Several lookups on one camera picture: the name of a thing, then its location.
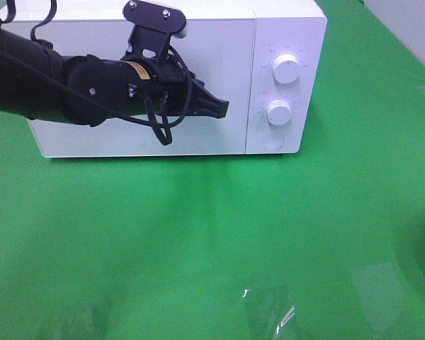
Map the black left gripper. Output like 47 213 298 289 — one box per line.
120 52 230 120

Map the white microwave door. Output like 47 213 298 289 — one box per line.
0 18 257 159

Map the white microwave knob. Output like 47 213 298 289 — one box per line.
266 100 293 126
271 52 300 84

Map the round microwave door button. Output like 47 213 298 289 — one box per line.
263 132 284 151

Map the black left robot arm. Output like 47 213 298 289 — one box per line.
0 4 229 132

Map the white microwave oven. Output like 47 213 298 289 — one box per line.
41 1 327 154

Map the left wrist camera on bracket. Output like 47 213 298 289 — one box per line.
123 1 187 66

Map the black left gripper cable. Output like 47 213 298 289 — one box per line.
0 0 199 146

